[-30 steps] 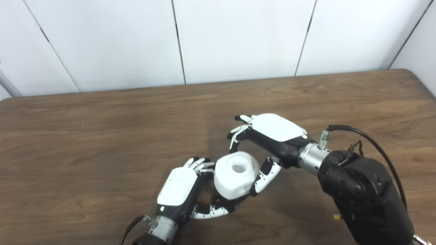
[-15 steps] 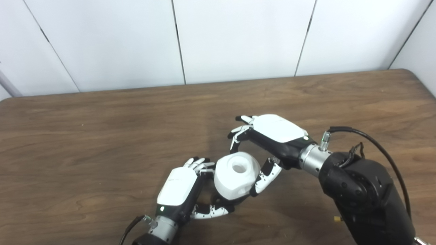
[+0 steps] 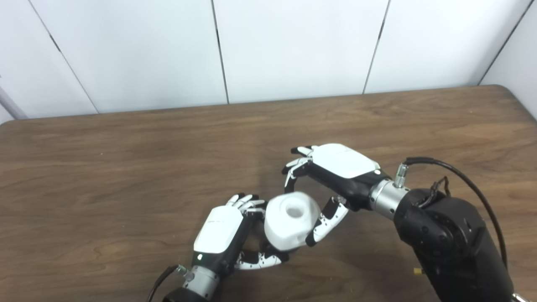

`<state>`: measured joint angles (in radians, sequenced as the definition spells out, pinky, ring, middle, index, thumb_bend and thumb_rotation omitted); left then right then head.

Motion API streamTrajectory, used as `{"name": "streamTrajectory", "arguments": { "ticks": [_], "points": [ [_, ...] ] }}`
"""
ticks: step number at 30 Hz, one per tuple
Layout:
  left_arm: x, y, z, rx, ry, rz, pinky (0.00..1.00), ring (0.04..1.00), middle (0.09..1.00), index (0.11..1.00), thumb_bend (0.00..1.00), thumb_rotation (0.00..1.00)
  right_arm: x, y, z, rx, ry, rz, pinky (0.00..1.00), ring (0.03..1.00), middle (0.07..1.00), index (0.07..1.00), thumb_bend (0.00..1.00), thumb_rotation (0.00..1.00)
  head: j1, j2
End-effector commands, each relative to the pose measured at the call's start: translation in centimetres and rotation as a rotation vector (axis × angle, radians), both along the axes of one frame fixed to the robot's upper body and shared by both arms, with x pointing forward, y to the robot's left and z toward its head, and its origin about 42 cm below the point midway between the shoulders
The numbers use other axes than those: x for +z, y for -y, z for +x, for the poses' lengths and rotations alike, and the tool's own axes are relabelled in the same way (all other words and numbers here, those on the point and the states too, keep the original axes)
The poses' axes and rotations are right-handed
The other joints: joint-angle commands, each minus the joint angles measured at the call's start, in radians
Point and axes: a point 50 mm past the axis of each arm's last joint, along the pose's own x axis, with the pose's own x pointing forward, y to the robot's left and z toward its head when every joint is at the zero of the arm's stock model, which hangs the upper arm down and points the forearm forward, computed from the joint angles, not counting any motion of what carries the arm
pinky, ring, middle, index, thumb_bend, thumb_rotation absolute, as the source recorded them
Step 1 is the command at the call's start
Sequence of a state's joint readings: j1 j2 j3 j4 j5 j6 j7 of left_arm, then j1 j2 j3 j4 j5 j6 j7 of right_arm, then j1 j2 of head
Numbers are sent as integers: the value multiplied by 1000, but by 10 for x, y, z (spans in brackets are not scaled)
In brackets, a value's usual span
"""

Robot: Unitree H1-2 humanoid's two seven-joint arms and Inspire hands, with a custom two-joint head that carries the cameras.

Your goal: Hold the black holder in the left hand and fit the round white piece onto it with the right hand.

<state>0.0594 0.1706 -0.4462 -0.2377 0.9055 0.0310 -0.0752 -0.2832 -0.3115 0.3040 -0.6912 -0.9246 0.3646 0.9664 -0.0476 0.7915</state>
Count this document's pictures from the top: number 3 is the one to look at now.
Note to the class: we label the white and black right hand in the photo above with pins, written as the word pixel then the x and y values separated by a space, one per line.
pixel 342 161

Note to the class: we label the white and black left hand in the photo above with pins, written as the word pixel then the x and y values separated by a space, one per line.
pixel 220 230

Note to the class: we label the round white piece with holes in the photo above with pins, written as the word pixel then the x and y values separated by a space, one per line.
pixel 285 230

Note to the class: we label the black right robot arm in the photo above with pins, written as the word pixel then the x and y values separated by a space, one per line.
pixel 453 247

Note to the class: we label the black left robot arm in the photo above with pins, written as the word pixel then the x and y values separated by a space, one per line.
pixel 184 296

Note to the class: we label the grey wall corner strip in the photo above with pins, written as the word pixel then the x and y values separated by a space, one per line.
pixel 10 107

